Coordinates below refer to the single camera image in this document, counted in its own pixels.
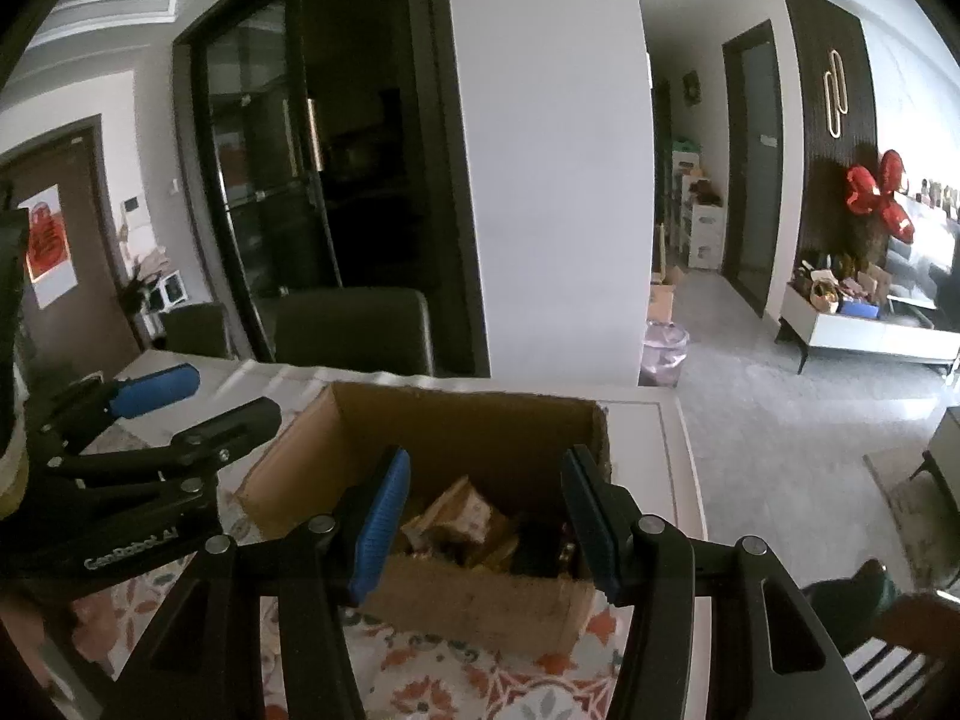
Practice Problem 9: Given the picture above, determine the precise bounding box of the cardboard box on floor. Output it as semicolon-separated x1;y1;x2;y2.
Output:
648;266;688;325

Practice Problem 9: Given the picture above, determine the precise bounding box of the brown entrance door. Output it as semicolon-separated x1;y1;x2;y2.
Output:
0;116;145;365

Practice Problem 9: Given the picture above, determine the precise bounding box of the gold wall ornament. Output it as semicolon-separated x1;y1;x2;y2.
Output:
820;49;853;143

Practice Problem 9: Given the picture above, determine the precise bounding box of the white storage shelf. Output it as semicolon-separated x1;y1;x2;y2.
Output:
670;150;727;272

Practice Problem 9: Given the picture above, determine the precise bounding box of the pink lined trash bin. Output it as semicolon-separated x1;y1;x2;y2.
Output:
643;321;690;388

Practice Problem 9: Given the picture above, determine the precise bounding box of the patterned floor rug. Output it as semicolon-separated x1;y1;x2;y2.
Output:
862;450;960;595

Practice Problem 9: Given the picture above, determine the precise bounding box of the dark glass sliding door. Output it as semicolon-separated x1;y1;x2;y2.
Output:
172;0;490;377

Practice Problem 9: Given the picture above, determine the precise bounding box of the red and white door poster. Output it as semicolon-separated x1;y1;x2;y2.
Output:
18;184;80;310

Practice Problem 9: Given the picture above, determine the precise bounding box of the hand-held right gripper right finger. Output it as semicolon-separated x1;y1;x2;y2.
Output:
561;447;875;720

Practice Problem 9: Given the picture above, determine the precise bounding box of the wooden slatted chair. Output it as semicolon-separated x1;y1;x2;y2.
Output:
799;559;960;720

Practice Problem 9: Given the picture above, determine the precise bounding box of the dark green cloth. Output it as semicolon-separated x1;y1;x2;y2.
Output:
804;559;895;650

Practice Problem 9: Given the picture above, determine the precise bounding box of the patterned table mat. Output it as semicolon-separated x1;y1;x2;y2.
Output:
71;420;638;720

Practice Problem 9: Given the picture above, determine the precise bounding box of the white low cabinet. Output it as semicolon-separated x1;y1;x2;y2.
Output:
776;281;960;377

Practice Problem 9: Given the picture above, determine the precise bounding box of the brown cardboard box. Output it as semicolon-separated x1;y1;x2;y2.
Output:
236;381;612;657

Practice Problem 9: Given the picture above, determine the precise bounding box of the dark padded chair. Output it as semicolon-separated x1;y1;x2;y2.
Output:
274;286;437;377
161;303;235;361

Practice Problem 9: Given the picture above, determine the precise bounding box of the white candy with gold ends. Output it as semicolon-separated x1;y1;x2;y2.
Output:
401;475;520;567

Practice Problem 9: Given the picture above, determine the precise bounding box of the dark slatted wall panel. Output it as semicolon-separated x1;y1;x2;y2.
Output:
780;0;883;282

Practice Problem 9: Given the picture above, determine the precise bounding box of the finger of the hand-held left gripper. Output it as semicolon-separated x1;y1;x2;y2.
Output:
46;396;283;479
43;363;202;437

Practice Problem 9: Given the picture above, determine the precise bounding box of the dark hallway door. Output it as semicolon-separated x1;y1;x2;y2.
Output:
721;19;785;317

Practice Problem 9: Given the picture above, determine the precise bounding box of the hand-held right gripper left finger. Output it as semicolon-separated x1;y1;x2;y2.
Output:
97;447;412;720

